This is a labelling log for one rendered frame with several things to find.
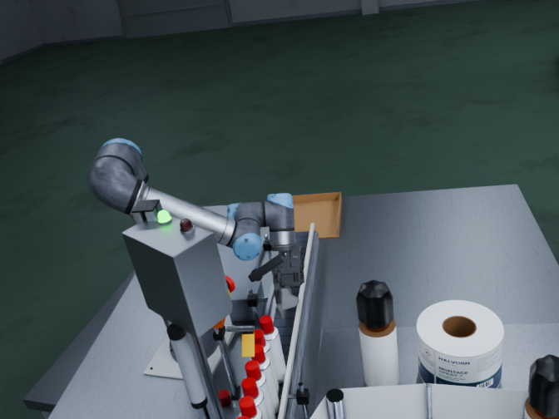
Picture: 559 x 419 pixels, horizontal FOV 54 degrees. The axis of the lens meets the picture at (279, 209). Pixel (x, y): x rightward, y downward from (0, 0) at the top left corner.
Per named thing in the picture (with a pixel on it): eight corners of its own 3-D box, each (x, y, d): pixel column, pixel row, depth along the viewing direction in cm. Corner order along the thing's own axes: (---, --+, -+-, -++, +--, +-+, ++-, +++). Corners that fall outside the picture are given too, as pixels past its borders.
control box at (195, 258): (197, 339, 104) (172, 257, 95) (146, 308, 115) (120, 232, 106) (236, 310, 110) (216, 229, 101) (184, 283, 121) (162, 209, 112)
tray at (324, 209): (338, 237, 212) (338, 229, 210) (273, 241, 217) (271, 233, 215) (342, 199, 237) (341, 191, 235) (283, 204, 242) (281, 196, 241)
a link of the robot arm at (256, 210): (225, 218, 152) (265, 215, 153) (226, 198, 162) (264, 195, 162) (228, 241, 156) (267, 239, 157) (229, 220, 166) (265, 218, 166)
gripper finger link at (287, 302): (297, 320, 157) (295, 288, 157) (277, 320, 158) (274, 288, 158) (299, 317, 160) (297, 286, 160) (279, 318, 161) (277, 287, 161)
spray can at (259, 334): (271, 403, 139) (257, 343, 130) (256, 395, 143) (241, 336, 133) (284, 390, 143) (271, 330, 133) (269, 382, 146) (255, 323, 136)
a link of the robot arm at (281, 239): (266, 232, 158) (273, 231, 166) (268, 248, 158) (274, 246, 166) (292, 230, 157) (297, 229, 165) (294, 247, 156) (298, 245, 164)
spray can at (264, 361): (283, 413, 136) (269, 352, 127) (263, 420, 135) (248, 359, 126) (277, 397, 141) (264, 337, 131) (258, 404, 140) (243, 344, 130)
